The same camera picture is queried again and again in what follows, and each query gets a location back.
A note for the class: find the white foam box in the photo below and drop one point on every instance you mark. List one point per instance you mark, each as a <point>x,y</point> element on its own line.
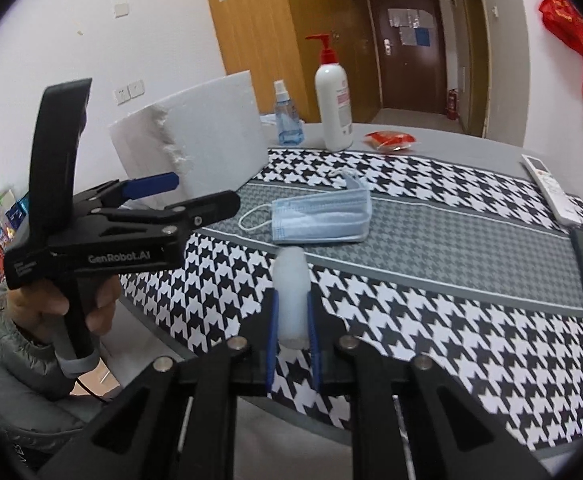
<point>211,125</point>

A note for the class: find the blue paper notice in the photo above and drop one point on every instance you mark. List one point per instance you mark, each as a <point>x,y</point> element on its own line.
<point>421,37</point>

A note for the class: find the person's left hand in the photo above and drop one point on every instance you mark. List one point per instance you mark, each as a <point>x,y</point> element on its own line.
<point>39,307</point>

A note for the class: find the clear blue spray bottle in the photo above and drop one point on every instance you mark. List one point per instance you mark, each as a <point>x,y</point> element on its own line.
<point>289,120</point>

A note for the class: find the white red-pump lotion bottle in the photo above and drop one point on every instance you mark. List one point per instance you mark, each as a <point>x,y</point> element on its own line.
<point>335,105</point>

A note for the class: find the white wall light switch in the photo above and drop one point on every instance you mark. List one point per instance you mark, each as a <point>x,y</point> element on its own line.
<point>135,89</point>

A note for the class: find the person's left forearm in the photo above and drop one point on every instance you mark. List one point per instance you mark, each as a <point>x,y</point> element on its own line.
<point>11,365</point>

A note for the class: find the wooden door frame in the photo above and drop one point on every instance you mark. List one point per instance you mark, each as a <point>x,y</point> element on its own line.
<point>471,50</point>

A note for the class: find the wooden wardrobe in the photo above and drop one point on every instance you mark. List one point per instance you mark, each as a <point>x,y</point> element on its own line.
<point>271,35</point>

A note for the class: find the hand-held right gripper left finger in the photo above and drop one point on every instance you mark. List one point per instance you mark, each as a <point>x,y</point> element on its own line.
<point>271,340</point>

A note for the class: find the red fire extinguisher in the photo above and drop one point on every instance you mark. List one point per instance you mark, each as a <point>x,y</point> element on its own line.
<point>452,105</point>

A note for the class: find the blue face mask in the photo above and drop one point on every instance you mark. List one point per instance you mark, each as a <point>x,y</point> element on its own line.
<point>321,215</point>

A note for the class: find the white remote control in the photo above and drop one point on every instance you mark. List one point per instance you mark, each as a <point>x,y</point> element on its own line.
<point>551,187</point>

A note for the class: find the houndstooth tablecloth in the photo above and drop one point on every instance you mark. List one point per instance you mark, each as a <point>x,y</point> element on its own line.
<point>446,320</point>

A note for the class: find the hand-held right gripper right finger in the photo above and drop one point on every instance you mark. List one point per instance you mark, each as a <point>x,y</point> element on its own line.
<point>313,340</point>

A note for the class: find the white paper notice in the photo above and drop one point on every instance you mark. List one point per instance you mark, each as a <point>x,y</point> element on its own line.
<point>409,17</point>

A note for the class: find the red plastic packet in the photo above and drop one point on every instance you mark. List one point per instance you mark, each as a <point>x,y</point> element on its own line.
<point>390,140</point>

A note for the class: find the dark brown entrance door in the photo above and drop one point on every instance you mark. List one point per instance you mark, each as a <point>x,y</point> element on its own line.
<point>411,75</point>

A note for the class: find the translucent white plastic bottle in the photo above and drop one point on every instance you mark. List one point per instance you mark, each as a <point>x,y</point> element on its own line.
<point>291,285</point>

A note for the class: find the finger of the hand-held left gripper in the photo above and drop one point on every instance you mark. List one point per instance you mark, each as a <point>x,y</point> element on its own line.
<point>206,207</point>
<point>154,182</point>

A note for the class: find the white wall cover plate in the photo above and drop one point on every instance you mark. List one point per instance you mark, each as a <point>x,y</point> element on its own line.
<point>121,9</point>

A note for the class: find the red plastic bag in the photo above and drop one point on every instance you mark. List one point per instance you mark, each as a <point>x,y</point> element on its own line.
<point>579,35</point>

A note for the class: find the white wall socket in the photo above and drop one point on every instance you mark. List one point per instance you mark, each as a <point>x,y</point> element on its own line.
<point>122,95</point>

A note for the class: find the shelf with colourful boxes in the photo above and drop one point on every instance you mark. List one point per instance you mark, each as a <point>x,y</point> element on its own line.
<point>1,230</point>

